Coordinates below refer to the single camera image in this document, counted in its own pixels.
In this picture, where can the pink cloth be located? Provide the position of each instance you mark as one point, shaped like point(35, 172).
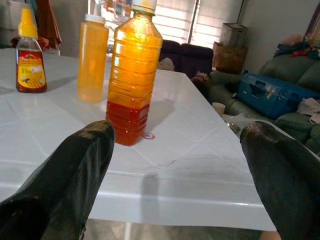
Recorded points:
point(310, 105)

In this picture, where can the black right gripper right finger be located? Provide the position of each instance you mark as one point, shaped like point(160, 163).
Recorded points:
point(287, 187)

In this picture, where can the round red blue sticker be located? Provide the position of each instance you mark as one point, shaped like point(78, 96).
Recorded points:
point(149, 136)

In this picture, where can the honey bottle yellow cap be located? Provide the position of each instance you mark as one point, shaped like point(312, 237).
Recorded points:
point(31, 72)

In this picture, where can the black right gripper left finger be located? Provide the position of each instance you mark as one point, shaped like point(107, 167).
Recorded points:
point(57, 187)

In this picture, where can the brown hanging garment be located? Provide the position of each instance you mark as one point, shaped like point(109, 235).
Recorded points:
point(47, 22)

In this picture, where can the ribbed bottle orange red liquid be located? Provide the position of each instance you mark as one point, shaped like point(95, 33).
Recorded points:
point(135, 75)

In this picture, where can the orange juice bottle white cap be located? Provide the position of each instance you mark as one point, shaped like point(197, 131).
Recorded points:
point(91, 62)

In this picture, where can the dark purple armchair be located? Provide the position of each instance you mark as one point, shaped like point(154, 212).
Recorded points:
point(195, 60)

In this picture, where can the window blinds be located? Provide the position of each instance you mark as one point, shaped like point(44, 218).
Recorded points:
point(175, 22)

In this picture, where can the green sofa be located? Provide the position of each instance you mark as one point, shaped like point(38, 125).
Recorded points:
point(292, 67)

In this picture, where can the pile of colourful clothes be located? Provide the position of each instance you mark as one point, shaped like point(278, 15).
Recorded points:
point(300, 48)

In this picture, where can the brown cardboard box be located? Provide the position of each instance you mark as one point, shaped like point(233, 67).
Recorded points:
point(228, 58)

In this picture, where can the grey worn box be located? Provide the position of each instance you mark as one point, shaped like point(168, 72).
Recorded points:
point(235, 35)

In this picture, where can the paper cup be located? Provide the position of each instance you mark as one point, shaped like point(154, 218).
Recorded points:
point(220, 108)

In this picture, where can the blue plastic case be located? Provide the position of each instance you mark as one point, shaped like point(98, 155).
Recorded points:
point(270, 95)

